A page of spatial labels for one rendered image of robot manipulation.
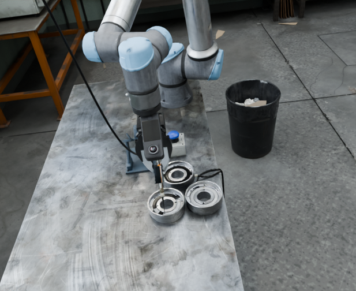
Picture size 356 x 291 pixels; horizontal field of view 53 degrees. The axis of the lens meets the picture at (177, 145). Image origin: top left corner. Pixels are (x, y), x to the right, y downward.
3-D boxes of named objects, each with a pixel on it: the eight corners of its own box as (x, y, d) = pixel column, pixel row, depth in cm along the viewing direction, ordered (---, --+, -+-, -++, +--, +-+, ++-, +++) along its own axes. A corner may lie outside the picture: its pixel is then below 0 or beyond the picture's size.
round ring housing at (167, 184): (161, 194, 108) (159, 185, 105) (162, 171, 116) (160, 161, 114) (195, 192, 107) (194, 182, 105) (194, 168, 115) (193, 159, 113)
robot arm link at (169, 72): (163, 70, 152) (158, 40, 143) (194, 71, 148) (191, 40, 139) (153, 84, 143) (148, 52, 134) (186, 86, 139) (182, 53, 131)
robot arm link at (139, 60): (157, 34, 79) (144, 50, 73) (164, 78, 86) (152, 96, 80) (125, 34, 82) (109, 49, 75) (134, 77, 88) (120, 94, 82)
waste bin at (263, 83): (283, 159, 233) (288, 103, 206) (231, 165, 234) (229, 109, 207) (269, 129, 260) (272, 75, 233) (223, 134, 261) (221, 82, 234)
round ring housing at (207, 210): (229, 208, 101) (229, 197, 98) (197, 223, 98) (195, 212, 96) (211, 185, 109) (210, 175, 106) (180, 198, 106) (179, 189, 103)
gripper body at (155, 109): (167, 129, 98) (161, 90, 90) (168, 148, 91) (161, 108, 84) (139, 133, 98) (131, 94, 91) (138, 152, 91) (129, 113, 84)
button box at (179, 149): (186, 155, 121) (184, 144, 118) (165, 157, 121) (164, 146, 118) (184, 141, 128) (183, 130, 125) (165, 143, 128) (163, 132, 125)
